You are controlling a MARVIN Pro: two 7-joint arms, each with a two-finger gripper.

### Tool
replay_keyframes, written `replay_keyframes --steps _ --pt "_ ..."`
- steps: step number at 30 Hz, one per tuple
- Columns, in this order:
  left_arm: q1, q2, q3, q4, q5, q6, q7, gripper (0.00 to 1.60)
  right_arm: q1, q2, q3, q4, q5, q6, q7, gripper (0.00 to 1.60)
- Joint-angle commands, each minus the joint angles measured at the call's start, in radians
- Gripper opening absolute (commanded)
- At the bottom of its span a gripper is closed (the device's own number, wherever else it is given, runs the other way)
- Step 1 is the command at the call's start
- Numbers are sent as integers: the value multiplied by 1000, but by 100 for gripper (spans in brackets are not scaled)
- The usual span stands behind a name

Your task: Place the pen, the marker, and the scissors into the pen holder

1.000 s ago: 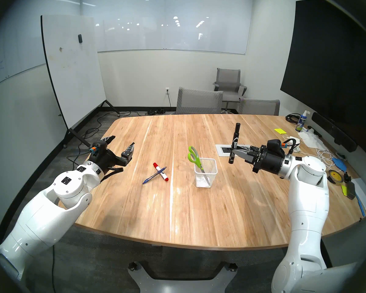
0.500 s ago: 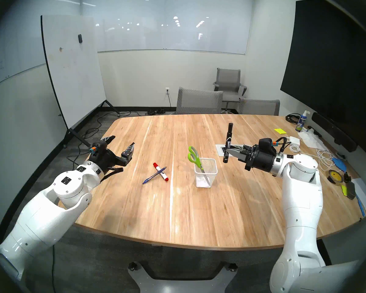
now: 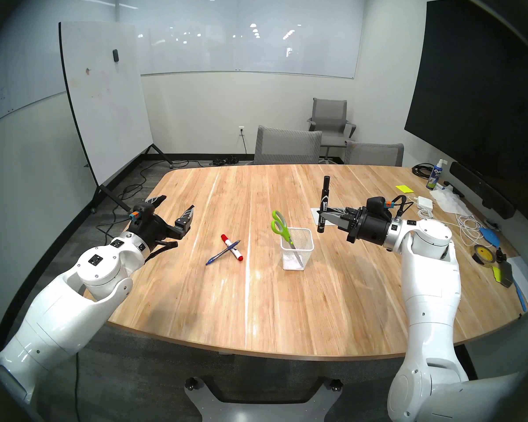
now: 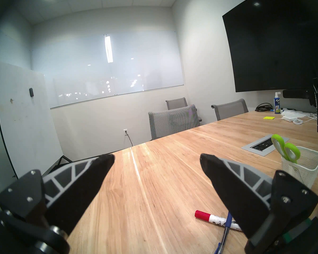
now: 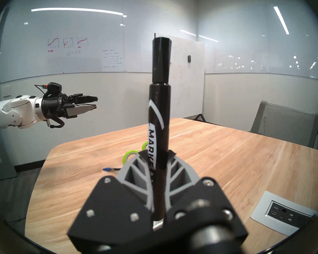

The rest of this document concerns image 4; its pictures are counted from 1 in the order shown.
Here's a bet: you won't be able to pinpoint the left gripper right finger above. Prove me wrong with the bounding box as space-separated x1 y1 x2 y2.
200 153 318 254

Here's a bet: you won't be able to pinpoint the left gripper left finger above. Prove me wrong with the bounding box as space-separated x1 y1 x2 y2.
0 154 115 254

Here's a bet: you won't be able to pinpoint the green handled scissors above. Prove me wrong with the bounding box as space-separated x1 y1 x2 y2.
271 134 301 164

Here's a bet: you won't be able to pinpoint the red capped whiteboard marker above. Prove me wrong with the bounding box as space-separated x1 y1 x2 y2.
195 210 242 232

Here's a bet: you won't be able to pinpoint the blue ballpoint pen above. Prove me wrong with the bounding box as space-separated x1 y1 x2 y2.
214 211 233 254

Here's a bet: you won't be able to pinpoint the white mesh pen holder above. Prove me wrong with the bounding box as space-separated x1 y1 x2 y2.
281 146 318 189

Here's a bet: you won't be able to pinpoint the silver table power outlet panel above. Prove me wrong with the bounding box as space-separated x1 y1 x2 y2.
241 134 290 157

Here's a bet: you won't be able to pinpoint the grey mesh office chair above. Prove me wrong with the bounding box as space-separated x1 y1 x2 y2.
148 104 202 140
211 98 249 121

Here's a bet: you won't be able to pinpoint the rolling white whiteboard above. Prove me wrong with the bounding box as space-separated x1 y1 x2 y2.
0 61 73 179

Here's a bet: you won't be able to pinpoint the grey office chair with armrests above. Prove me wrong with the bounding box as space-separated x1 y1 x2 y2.
166 97 188 110

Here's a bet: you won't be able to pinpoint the black video sound bar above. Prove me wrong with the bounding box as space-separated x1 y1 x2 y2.
282 89 316 99

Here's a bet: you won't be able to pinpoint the coiled black cable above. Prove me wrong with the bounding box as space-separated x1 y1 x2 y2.
255 103 274 112

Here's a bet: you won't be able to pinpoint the white charging cable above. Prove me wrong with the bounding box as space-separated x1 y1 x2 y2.
292 113 318 125

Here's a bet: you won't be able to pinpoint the large black wall screen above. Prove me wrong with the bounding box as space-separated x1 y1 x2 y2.
222 0 318 93

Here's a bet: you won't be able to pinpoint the wide glass wall whiteboard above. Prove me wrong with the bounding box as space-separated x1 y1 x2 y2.
32 31 185 109

